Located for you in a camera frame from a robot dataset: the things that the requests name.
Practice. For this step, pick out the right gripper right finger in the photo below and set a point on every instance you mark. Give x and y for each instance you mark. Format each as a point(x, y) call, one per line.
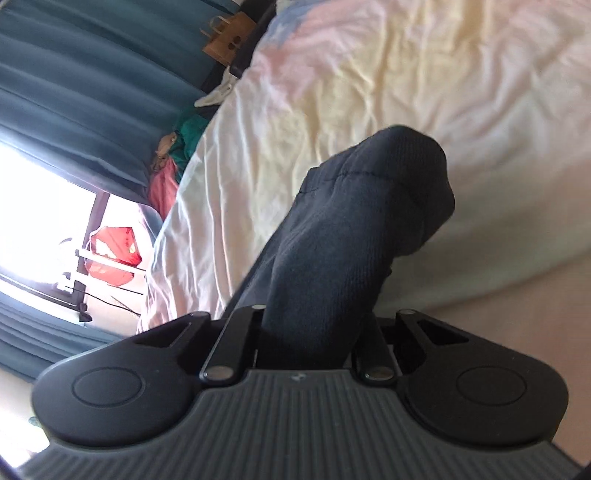
point(372, 361)

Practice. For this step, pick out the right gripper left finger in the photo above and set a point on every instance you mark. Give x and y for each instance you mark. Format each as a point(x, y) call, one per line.
point(234, 351)

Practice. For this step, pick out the teal curtain left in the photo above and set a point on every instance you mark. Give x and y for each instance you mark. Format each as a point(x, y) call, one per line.
point(32, 340)

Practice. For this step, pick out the pastel bed duvet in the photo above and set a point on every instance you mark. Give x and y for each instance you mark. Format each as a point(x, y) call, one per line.
point(503, 86)

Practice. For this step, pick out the teal curtain right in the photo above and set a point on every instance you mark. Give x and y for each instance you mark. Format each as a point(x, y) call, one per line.
point(89, 87)

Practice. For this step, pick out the brown paper bag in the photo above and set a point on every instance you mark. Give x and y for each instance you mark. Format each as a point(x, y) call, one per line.
point(225, 35)

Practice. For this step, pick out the window frame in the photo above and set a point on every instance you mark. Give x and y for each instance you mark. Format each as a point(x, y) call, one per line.
point(62, 278)

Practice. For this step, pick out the pile of colourful clothes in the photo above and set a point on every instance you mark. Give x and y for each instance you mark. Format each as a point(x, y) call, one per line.
point(175, 150)

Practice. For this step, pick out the red garment on hanger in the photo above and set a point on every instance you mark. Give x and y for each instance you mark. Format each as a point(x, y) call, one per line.
point(115, 255)

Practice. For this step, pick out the teal curtain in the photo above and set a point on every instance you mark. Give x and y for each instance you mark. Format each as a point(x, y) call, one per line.
point(89, 87)
point(32, 340)

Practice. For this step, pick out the black pants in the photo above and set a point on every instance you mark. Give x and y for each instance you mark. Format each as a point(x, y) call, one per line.
point(319, 276)

